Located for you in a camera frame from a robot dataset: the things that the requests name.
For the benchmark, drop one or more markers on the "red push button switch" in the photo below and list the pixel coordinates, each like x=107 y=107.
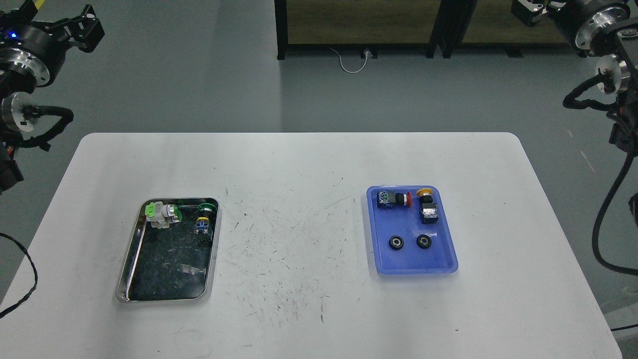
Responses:
x=388 y=199

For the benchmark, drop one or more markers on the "dark green push button switch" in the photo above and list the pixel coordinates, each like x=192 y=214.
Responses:
x=202 y=225

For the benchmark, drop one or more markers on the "silver metal tray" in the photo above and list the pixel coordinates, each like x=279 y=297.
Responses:
x=169 y=264

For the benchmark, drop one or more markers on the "wooden cabinet left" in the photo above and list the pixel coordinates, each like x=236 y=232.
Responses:
x=363 y=24

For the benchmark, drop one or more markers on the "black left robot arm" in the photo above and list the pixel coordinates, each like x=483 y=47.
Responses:
x=23 y=123

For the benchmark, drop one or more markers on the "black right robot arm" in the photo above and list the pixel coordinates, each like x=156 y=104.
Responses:
x=607 y=30

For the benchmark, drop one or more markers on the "light green push button switch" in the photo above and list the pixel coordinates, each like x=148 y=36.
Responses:
x=161 y=215

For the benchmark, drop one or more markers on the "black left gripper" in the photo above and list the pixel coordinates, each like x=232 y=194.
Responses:
x=50 y=41

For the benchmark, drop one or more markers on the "yellow push button switch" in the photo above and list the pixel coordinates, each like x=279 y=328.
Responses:
x=428 y=209

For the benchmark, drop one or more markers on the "black gear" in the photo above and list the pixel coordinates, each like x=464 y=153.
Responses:
x=396 y=242
x=424 y=241

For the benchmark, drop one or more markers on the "wooden cabinet right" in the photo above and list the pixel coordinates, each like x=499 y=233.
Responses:
x=477 y=25

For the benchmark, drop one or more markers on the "blue plastic tray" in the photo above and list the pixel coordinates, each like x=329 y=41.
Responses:
x=405 y=222

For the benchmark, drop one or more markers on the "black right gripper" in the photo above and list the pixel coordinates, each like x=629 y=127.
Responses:
x=571 y=17

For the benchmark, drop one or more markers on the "wooden cabinet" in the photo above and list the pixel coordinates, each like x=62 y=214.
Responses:
x=477 y=25
x=363 y=24

